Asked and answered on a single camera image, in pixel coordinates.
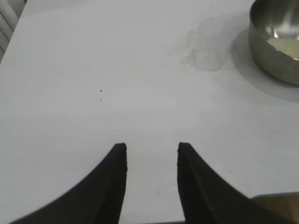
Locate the clear measuring cup with rice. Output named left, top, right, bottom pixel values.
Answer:
left=179, top=17, right=231, bottom=72

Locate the stainless steel bowl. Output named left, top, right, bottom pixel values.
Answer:
left=248, top=0, right=299, bottom=85

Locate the white ribbed panel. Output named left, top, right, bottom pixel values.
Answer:
left=0, top=0, right=25, bottom=63

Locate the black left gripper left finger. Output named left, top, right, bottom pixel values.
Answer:
left=9, top=142, right=128, bottom=224

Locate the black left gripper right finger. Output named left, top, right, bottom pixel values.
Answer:
left=176, top=141, right=295, bottom=224

